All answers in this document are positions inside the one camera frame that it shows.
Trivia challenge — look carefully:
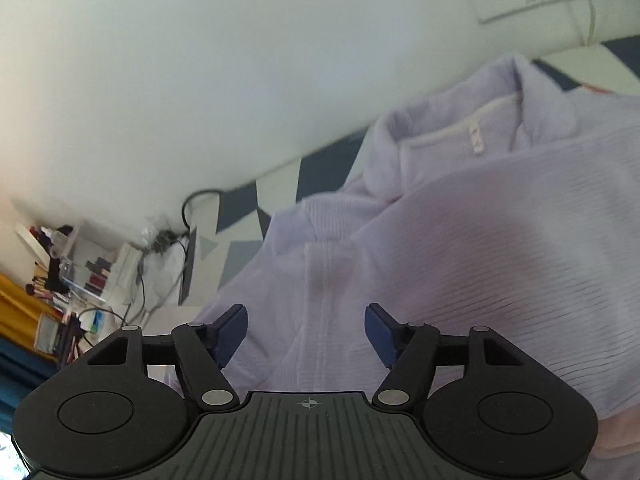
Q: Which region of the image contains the lavender ribbed pajama garment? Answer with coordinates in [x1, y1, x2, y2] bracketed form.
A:
[144, 52, 640, 461]

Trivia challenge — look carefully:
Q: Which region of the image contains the yellow curtain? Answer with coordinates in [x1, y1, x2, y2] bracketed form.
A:
[0, 275, 61, 362]

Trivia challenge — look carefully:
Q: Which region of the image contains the blue curtain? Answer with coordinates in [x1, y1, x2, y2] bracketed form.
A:
[0, 338, 58, 434]

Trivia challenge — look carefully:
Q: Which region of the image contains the clear acrylic cosmetics organizer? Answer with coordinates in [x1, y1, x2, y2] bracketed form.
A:
[50, 226, 142, 307]

